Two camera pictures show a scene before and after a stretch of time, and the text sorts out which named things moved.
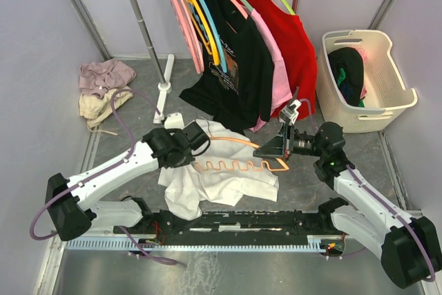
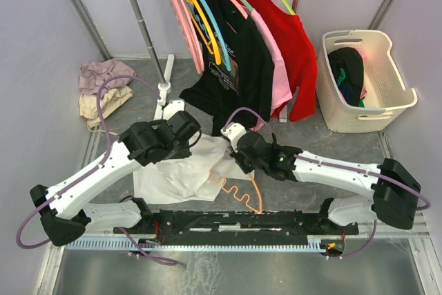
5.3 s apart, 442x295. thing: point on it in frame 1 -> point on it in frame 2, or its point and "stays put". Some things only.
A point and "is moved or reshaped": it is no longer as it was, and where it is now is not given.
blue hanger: [210, 18] stays put
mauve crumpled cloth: [98, 77] stays put
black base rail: [163, 224] stays put
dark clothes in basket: [347, 64] stays put
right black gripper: [278, 146] -> [237, 156]
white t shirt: [228, 169] is moved or reshaped
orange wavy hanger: [248, 164] -> [237, 190]
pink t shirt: [282, 94] stays put
